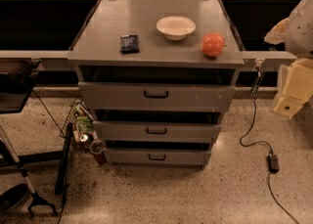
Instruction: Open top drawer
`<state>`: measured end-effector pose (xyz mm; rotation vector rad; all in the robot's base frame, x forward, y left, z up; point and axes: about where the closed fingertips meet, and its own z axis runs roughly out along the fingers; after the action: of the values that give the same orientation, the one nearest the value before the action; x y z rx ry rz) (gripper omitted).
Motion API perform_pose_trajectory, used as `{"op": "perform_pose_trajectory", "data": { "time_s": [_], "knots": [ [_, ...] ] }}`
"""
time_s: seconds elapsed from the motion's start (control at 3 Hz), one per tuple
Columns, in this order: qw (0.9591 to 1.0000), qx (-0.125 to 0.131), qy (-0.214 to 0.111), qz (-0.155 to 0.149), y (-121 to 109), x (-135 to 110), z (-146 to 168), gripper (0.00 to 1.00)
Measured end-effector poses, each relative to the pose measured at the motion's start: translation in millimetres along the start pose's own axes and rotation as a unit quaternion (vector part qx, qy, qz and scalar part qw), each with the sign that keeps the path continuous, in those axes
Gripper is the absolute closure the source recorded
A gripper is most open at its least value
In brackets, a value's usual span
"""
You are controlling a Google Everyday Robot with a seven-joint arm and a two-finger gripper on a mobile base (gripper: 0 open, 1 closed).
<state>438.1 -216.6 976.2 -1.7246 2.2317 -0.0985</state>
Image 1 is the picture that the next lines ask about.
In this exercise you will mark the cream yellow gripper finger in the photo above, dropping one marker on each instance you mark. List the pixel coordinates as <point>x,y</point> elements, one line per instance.
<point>295,87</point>

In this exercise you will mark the grey top drawer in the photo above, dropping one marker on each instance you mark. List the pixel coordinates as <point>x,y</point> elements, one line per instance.
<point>156,97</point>

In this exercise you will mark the grey drawer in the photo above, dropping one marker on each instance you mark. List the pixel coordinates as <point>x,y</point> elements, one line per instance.
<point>156,97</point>
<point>149,156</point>
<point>156,132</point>

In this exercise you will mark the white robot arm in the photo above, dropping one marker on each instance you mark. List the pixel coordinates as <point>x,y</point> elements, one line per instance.
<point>296,32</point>

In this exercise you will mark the grey wooden drawer cabinet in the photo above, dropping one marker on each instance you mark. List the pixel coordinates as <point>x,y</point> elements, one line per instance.
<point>96,57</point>

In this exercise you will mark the grey middle drawer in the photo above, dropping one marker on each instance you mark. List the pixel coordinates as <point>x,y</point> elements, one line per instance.
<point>156,132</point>

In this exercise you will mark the grey bottom drawer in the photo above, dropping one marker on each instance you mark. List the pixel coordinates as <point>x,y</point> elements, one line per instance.
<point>149,156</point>

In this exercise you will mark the orange round fruit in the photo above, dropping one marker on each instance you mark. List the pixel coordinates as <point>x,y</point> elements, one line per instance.
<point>212,44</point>

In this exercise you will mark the white ceramic bowl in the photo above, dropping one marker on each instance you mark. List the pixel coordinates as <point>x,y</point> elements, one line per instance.
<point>175,28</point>

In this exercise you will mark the dark blue snack packet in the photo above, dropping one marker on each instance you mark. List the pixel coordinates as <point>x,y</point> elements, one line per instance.
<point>129,44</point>

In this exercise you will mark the brown cup on floor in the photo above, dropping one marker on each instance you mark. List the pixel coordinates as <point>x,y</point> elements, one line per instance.
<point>96,149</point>

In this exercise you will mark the black leaning bar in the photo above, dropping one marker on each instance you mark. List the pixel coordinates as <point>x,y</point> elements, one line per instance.
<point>60,183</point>

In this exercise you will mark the black stand with tray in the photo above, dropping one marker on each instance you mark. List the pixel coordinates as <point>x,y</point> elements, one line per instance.
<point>16,84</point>

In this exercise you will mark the black power adapter with cable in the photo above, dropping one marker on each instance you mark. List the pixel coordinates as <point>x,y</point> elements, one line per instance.
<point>272,158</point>

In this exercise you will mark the wire basket with items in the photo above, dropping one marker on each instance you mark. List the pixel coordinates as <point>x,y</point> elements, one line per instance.
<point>82,126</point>

